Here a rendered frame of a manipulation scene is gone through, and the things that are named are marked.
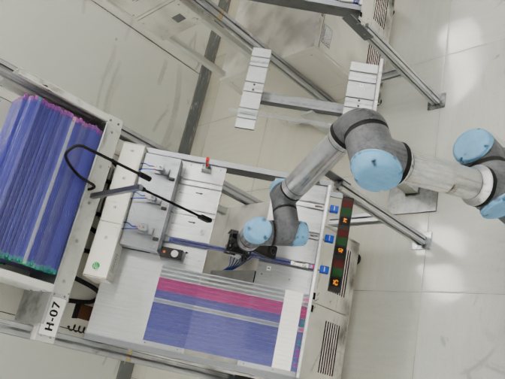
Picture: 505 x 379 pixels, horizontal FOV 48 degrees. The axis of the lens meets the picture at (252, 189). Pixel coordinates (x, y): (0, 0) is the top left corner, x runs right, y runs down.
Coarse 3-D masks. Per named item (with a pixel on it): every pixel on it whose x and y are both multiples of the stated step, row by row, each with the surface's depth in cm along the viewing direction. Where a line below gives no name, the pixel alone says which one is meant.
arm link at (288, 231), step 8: (280, 208) 168; (288, 208) 168; (280, 216) 167; (288, 216) 166; (296, 216) 168; (280, 224) 164; (288, 224) 165; (296, 224) 165; (304, 224) 166; (280, 232) 163; (288, 232) 163; (296, 232) 164; (304, 232) 165; (280, 240) 163; (288, 240) 164; (296, 240) 164; (304, 240) 165
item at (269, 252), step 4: (256, 248) 177; (260, 248) 178; (264, 248) 179; (268, 248) 181; (272, 248) 181; (276, 248) 183; (256, 252) 178; (260, 252) 178; (264, 252) 179; (268, 252) 180; (272, 252) 181; (276, 252) 182; (264, 256) 181; (268, 256) 180; (272, 256) 181
